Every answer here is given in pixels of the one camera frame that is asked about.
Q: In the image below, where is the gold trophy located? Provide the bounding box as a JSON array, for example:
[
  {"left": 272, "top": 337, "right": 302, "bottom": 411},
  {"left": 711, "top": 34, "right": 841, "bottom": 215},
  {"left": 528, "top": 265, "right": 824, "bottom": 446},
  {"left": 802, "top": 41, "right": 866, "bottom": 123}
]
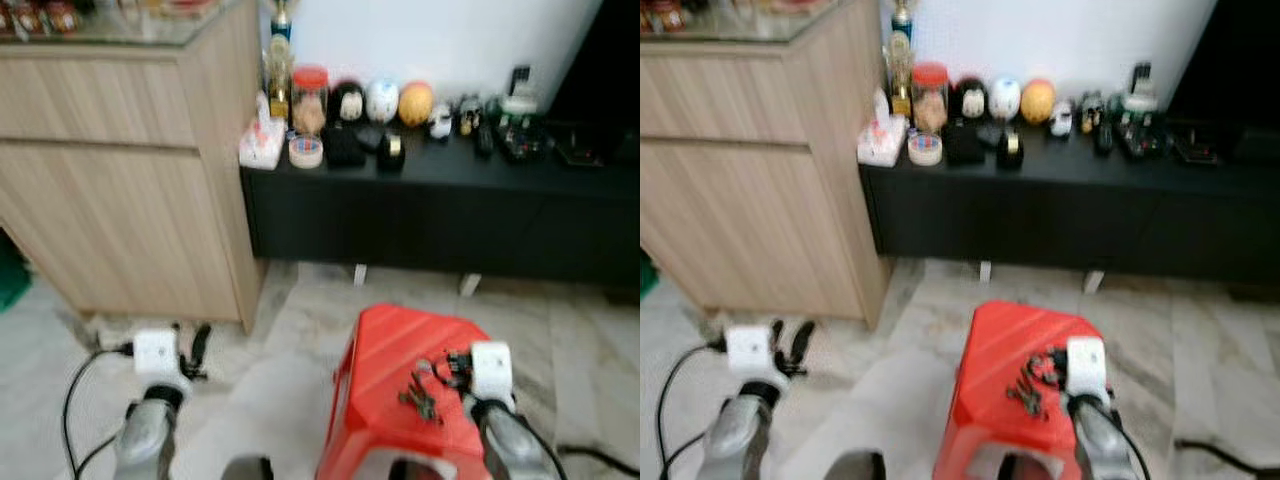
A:
[
  {"left": 264, "top": 0, "right": 297, "bottom": 123},
  {"left": 887, "top": 0, "right": 918, "bottom": 117}
]

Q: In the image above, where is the clear jar with red lid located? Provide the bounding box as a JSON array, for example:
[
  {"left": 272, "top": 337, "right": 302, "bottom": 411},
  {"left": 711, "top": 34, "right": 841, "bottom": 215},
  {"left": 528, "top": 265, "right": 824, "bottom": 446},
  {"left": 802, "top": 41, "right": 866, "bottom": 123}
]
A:
[
  {"left": 911, "top": 61, "right": 952, "bottom": 134},
  {"left": 291, "top": 65, "right": 332, "bottom": 138}
]

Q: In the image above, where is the orange round ball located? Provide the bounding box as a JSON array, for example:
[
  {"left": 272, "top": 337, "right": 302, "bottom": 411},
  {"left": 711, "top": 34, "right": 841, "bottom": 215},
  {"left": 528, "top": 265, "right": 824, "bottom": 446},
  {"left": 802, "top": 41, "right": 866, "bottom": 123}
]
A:
[
  {"left": 397, "top": 81, "right": 436, "bottom": 128},
  {"left": 1020, "top": 78, "right": 1058, "bottom": 126}
]

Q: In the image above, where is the black television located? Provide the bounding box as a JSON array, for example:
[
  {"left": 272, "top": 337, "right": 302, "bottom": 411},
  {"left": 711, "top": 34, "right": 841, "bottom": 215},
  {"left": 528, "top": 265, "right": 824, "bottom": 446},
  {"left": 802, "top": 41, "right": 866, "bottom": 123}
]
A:
[
  {"left": 1164, "top": 0, "right": 1280, "bottom": 129},
  {"left": 544, "top": 0, "right": 641, "bottom": 133}
]

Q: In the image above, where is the black electronic device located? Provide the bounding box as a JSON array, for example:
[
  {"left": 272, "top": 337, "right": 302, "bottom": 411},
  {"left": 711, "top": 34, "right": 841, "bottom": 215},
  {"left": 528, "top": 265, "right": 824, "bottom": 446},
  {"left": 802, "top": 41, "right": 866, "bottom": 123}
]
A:
[
  {"left": 496, "top": 113, "right": 550, "bottom": 165},
  {"left": 1117, "top": 110, "right": 1169, "bottom": 161}
]

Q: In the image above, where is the black pouch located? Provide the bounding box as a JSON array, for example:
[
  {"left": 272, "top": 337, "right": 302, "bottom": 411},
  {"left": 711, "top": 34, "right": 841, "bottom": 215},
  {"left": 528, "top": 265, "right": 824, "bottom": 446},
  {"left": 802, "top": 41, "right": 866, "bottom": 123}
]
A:
[
  {"left": 943, "top": 121, "right": 990, "bottom": 167},
  {"left": 321, "top": 125, "right": 368, "bottom": 170}
]

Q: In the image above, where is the black haired doll head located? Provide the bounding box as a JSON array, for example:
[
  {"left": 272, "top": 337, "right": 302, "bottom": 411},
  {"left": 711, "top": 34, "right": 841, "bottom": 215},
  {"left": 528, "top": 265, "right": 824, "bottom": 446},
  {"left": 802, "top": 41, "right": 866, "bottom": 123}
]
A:
[
  {"left": 950, "top": 75, "right": 992, "bottom": 124},
  {"left": 327, "top": 79, "right": 370, "bottom": 128}
]

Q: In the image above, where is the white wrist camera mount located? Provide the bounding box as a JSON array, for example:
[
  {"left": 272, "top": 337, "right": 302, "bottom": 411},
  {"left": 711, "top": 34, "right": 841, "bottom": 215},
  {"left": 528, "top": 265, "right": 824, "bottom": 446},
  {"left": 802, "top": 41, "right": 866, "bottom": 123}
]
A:
[
  {"left": 469, "top": 341, "right": 517, "bottom": 407},
  {"left": 132, "top": 328, "right": 193, "bottom": 393},
  {"left": 724, "top": 325, "right": 783, "bottom": 387},
  {"left": 1064, "top": 335, "right": 1111, "bottom": 401}
]

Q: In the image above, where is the white tissue box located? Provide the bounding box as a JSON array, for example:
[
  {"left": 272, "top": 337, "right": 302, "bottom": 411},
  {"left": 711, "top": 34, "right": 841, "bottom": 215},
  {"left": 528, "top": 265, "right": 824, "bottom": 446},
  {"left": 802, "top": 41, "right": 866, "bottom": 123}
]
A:
[
  {"left": 238, "top": 93, "right": 290, "bottom": 170},
  {"left": 857, "top": 88, "right": 908, "bottom": 167}
]

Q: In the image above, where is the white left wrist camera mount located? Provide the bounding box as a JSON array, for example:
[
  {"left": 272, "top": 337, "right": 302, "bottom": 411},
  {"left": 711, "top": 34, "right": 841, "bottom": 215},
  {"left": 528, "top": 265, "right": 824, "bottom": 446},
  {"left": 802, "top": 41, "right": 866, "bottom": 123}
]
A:
[
  {"left": 132, "top": 328, "right": 193, "bottom": 393},
  {"left": 724, "top": 325, "right": 783, "bottom": 387}
]

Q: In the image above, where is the red plastic stool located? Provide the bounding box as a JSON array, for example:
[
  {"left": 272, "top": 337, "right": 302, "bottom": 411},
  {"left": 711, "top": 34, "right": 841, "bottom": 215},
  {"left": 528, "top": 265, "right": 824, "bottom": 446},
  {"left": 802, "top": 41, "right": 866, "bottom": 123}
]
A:
[
  {"left": 932, "top": 299, "right": 1123, "bottom": 480},
  {"left": 315, "top": 303, "right": 523, "bottom": 480}
]

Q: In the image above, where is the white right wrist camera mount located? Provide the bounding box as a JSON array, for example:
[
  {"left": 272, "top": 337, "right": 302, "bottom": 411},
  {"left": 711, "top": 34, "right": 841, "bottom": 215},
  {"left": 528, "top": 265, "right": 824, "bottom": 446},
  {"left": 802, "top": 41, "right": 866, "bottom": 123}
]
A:
[
  {"left": 1064, "top": 335, "right": 1111, "bottom": 401},
  {"left": 469, "top": 341, "right": 517, "bottom": 407}
]

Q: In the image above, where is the black low tv console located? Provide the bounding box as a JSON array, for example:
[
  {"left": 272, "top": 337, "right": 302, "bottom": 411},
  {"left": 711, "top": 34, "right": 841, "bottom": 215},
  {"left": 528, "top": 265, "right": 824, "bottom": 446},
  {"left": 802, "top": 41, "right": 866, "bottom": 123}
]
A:
[
  {"left": 860, "top": 124, "right": 1280, "bottom": 293},
  {"left": 240, "top": 128, "right": 641, "bottom": 293}
]

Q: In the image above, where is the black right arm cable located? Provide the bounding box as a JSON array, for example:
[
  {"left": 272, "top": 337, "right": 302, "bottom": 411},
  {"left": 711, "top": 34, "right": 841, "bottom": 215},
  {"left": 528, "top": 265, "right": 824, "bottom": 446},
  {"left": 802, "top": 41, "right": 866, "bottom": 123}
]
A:
[
  {"left": 520, "top": 415, "right": 641, "bottom": 479},
  {"left": 1118, "top": 412, "right": 1280, "bottom": 475}
]

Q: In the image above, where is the bunch of dark keys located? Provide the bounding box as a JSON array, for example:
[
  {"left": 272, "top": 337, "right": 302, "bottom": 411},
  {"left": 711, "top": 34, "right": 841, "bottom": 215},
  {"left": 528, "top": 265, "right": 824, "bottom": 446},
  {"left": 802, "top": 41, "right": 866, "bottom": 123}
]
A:
[
  {"left": 1006, "top": 352, "right": 1053, "bottom": 417},
  {"left": 398, "top": 360, "right": 447, "bottom": 423}
]

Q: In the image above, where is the white egg figure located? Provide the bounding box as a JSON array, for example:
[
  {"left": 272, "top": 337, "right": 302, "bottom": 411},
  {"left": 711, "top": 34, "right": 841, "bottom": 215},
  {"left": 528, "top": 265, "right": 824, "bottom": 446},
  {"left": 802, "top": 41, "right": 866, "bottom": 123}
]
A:
[
  {"left": 366, "top": 78, "right": 402, "bottom": 124},
  {"left": 989, "top": 75, "right": 1024, "bottom": 122}
]

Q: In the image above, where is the light wooden cabinet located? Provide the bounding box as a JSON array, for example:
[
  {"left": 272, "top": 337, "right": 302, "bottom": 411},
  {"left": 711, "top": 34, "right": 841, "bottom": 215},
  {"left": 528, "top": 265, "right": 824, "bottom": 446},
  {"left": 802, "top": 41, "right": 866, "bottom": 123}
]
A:
[
  {"left": 640, "top": 0, "right": 893, "bottom": 327},
  {"left": 0, "top": 0, "right": 267, "bottom": 333}
]

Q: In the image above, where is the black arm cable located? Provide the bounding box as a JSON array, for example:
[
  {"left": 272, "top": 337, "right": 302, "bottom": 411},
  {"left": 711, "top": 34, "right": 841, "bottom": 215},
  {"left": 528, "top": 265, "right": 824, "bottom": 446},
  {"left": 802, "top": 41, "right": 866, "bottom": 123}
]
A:
[
  {"left": 520, "top": 415, "right": 641, "bottom": 479},
  {"left": 1118, "top": 412, "right": 1280, "bottom": 475},
  {"left": 654, "top": 340, "right": 729, "bottom": 477},
  {"left": 61, "top": 343, "right": 137, "bottom": 479}
]

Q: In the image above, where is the black and yellow gadget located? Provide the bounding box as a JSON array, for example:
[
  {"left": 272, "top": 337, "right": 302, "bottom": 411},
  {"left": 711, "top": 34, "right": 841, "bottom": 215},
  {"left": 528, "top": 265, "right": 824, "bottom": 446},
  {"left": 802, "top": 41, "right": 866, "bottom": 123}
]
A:
[
  {"left": 995, "top": 127, "right": 1026, "bottom": 170},
  {"left": 375, "top": 130, "right": 408, "bottom": 172}
]

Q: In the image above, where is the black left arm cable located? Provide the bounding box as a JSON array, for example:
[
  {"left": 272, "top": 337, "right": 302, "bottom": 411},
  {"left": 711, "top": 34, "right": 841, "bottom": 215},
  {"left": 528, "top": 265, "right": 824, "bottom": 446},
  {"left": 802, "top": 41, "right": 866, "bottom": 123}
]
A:
[
  {"left": 654, "top": 340, "right": 729, "bottom": 477},
  {"left": 61, "top": 343, "right": 137, "bottom": 479}
]

